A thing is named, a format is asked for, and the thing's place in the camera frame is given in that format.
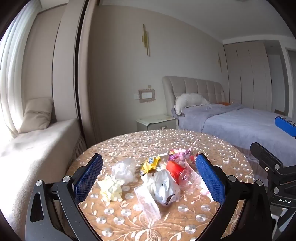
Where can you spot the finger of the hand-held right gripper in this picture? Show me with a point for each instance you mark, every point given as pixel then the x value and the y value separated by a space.
pixel 266 156
pixel 285 126

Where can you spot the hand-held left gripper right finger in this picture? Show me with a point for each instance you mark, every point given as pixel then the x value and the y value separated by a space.
pixel 209 178

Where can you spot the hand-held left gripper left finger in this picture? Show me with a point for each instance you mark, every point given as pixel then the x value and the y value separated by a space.
pixel 89 178

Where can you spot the pale yellow tissue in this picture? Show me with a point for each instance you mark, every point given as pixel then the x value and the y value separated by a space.
pixel 111 188

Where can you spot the translucent white plastic bag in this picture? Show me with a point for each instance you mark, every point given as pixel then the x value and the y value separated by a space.
pixel 123 170

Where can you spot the clear plastic cup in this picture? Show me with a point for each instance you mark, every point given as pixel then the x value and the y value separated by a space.
pixel 148 204

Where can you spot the pink purple snack wrapper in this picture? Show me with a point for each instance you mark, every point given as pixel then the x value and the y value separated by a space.
pixel 178 153

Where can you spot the bed with grey blanket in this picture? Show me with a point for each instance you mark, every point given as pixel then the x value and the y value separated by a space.
pixel 231 125

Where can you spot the round table with patterned cloth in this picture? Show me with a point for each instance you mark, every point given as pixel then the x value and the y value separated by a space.
pixel 129 143

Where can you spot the beige window seat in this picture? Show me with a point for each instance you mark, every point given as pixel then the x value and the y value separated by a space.
pixel 34 150

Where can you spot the yellow snack wrapper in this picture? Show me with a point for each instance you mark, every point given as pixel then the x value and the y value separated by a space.
pixel 149 165

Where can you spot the beige wardrobe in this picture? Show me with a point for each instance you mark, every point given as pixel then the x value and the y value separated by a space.
pixel 247 76

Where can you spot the orange item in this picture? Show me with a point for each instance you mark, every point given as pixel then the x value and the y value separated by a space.
pixel 225 104

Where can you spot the white nightstand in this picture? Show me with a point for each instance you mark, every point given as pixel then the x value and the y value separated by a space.
pixel 155 122

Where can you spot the white frilled pillow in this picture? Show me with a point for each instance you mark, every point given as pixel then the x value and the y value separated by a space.
pixel 192 99

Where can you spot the beige cushion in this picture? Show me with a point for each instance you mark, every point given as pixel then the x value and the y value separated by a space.
pixel 34 115

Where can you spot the beige padded headboard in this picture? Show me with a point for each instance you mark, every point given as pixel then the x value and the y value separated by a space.
pixel 196 87

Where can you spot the white sheer curtain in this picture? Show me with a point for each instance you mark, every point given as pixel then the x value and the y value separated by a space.
pixel 13 69

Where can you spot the short gold wall lamp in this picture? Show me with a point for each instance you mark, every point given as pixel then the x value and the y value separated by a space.
pixel 219 61

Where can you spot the dark wall trim strip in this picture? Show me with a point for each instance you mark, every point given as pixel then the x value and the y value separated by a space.
pixel 81 81

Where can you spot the framed wall switch panel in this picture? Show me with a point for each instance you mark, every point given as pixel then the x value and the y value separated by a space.
pixel 146 95

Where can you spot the long gold wall lamp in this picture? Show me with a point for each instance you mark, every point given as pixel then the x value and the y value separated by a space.
pixel 146 39

